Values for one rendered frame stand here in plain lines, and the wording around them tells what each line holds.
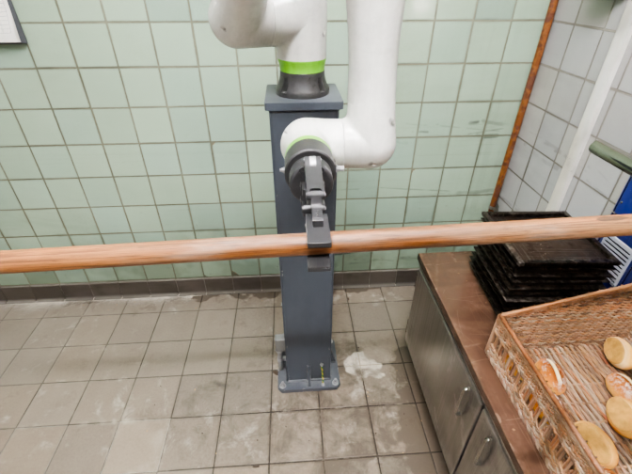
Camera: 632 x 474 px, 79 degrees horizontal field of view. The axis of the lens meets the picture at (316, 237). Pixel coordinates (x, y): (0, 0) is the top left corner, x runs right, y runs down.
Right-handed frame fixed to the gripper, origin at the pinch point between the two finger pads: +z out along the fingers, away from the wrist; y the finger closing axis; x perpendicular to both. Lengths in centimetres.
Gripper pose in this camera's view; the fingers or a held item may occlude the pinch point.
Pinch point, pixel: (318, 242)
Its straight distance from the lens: 50.7
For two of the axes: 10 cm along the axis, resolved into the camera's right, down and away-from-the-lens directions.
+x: -10.0, 0.4, -0.5
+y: 0.0, 8.2, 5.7
